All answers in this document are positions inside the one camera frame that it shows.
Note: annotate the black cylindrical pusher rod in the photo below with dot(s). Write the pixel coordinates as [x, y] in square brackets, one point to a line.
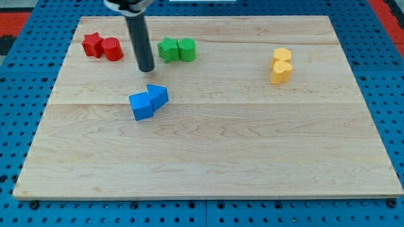
[141, 43]

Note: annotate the white and black rod mount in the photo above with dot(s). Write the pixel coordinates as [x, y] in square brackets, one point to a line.
[128, 7]

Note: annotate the green star block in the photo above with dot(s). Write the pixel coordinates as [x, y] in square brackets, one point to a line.
[168, 49]

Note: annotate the red star block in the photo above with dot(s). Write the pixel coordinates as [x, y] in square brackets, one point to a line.
[92, 45]

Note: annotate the red cylinder block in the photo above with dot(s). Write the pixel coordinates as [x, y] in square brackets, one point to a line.
[112, 49]

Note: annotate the green cylinder block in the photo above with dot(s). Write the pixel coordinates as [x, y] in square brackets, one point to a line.
[187, 49]

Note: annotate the blue triangle block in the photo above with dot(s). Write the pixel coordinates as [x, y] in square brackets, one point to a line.
[158, 96]

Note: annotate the blue cube block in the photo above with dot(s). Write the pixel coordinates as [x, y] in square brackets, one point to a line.
[141, 106]

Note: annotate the light wooden board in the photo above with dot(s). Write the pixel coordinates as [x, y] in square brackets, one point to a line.
[226, 131]

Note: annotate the yellow hexagon block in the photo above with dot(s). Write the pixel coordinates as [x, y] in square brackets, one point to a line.
[281, 54]

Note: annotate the yellow heart block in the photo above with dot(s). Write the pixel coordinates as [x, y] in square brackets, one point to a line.
[281, 72]

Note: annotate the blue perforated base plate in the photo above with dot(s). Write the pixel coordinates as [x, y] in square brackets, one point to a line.
[30, 69]

